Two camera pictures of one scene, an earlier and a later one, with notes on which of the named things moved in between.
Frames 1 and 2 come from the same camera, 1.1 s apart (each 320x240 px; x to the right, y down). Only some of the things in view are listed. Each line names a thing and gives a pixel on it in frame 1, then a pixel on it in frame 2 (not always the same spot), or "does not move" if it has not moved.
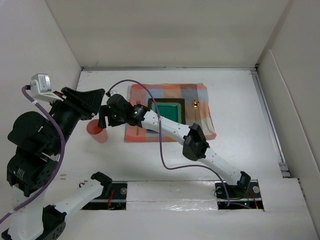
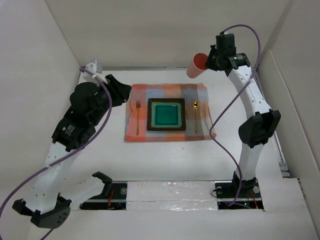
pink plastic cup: (99, 134) -> (197, 65)
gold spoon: (195, 104) does not move
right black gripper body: (113, 119) -> (213, 62)
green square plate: (174, 109) does not move
